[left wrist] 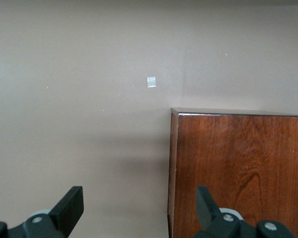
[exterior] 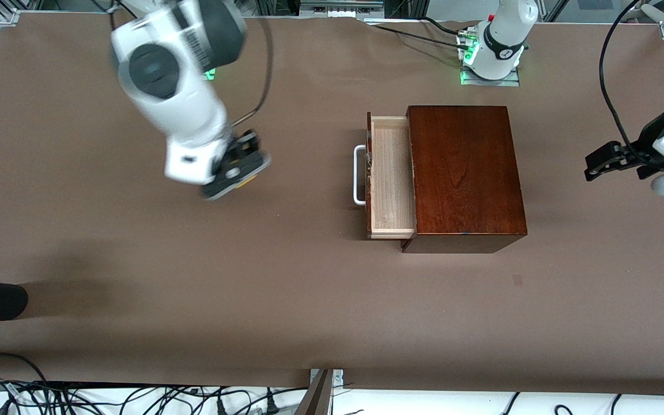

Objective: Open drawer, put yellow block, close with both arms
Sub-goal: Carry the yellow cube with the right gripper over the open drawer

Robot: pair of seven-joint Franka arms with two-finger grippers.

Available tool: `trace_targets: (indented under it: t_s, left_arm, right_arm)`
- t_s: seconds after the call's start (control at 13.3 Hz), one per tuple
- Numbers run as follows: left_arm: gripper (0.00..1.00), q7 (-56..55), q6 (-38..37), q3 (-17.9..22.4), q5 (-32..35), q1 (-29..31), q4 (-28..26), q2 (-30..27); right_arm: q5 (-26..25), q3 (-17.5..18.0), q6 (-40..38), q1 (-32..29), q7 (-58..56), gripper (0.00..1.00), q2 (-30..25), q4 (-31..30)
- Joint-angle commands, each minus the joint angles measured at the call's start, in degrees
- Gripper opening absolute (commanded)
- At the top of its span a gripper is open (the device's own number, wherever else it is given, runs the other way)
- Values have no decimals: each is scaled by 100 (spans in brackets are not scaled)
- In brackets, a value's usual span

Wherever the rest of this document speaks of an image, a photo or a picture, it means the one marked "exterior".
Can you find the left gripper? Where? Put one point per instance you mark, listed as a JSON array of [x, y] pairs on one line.
[[647, 140]]

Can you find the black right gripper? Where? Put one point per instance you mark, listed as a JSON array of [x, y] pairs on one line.
[[232, 154]]

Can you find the yellow cube block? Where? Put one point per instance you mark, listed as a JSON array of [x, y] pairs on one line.
[[248, 184]]

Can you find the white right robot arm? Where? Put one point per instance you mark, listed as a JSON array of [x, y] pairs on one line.
[[176, 86]]

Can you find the dark brown wooden cabinet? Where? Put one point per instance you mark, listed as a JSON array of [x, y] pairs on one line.
[[470, 173]]

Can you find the grey chair base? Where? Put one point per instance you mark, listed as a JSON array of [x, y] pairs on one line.
[[652, 11]]

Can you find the small aluminium bracket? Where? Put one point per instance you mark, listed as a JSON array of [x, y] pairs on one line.
[[338, 377]]

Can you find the dark metal post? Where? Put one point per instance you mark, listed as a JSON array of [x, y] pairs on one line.
[[316, 397]]

